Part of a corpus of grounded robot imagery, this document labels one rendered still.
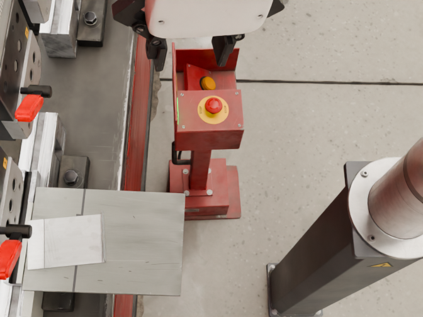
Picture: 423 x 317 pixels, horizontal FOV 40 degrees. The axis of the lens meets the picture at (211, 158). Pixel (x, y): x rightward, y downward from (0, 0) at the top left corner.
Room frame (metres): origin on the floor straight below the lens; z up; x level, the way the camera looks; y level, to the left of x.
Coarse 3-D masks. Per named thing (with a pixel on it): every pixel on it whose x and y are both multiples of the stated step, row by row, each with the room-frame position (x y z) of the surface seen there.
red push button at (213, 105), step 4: (208, 100) 0.60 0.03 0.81; (212, 100) 0.60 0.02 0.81; (216, 100) 0.61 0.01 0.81; (208, 104) 0.59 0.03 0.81; (212, 104) 0.59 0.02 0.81; (216, 104) 0.59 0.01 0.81; (220, 104) 0.60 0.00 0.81; (208, 108) 0.58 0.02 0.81; (212, 108) 0.58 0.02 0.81; (216, 108) 0.59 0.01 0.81; (220, 108) 0.59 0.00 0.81; (212, 112) 0.58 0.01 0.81; (216, 112) 0.58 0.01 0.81
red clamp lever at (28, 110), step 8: (24, 88) 0.35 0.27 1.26; (32, 88) 0.35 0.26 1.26; (40, 88) 0.35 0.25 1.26; (48, 88) 0.35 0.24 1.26; (32, 96) 0.32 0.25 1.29; (40, 96) 0.33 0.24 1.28; (48, 96) 0.34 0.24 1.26; (24, 104) 0.30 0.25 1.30; (32, 104) 0.30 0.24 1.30; (40, 104) 0.32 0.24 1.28; (16, 112) 0.29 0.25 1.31; (24, 112) 0.29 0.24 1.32; (32, 112) 0.29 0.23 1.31; (24, 120) 0.28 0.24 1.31; (32, 120) 0.29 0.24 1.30
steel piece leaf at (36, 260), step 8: (32, 224) 0.22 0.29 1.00; (40, 224) 0.22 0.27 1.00; (32, 232) 0.20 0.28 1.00; (40, 232) 0.20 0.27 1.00; (32, 240) 0.19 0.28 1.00; (40, 240) 0.19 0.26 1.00; (32, 248) 0.17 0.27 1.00; (40, 248) 0.18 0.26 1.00; (32, 256) 0.16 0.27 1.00; (40, 256) 0.16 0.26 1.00; (32, 264) 0.15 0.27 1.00; (40, 264) 0.15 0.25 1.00
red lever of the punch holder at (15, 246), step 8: (8, 224) 0.15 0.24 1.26; (16, 224) 0.16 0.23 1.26; (0, 232) 0.14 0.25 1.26; (8, 232) 0.14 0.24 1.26; (16, 232) 0.15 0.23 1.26; (24, 232) 0.15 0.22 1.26; (8, 240) 0.13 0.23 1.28; (16, 240) 0.13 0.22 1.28; (0, 248) 0.12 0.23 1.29; (8, 248) 0.12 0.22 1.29; (16, 248) 0.12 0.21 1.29; (0, 256) 0.11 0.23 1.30; (8, 256) 0.11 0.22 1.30; (16, 256) 0.11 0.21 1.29; (0, 264) 0.10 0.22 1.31; (8, 264) 0.10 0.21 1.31; (0, 272) 0.09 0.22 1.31; (8, 272) 0.09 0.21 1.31
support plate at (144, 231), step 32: (64, 192) 0.28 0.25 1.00; (96, 192) 0.29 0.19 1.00; (128, 192) 0.30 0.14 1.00; (160, 192) 0.31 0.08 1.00; (128, 224) 0.24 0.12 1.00; (160, 224) 0.25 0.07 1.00; (128, 256) 0.19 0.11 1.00; (160, 256) 0.20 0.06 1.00; (32, 288) 0.11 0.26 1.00; (64, 288) 0.12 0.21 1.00; (96, 288) 0.13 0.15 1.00; (128, 288) 0.14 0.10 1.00; (160, 288) 0.14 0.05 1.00
